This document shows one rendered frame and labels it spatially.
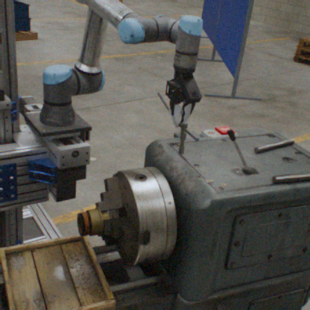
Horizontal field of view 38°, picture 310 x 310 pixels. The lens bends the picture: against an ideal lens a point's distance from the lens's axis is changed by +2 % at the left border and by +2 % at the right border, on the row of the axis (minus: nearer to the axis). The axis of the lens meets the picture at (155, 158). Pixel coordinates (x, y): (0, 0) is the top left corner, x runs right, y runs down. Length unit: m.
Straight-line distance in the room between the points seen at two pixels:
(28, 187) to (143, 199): 0.78
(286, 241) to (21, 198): 1.11
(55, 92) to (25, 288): 0.79
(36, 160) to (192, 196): 0.82
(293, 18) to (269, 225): 11.46
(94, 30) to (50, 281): 0.97
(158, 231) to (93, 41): 0.87
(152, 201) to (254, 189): 0.32
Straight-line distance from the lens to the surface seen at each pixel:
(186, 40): 1.45
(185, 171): 1.45
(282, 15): 13.01
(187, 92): 1.44
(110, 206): 1.46
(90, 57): 1.91
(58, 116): 1.92
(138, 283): 1.58
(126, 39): 1.43
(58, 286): 1.53
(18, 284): 1.55
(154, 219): 1.36
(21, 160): 1.94
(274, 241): 1.58
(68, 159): 1.86
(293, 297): 1.84
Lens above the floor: 1.92
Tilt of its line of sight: 26 degrees down
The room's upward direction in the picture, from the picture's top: 6 degrees clockwise
